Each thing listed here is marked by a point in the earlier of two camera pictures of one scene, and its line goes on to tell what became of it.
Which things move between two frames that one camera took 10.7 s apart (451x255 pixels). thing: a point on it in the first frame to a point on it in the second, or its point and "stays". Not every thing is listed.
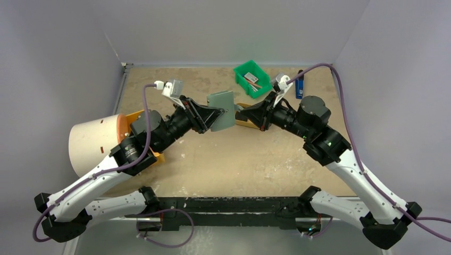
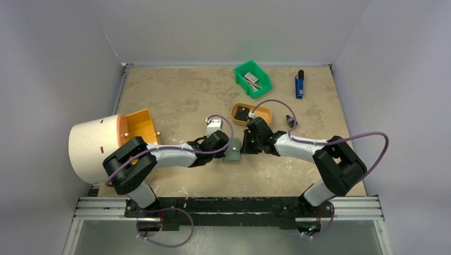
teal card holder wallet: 223,100 to 233,151
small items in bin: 252,81 stays
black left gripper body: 183,120 to 217,155
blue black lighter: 299,86 stays
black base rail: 275,212 stays
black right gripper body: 266,115 to 247,143
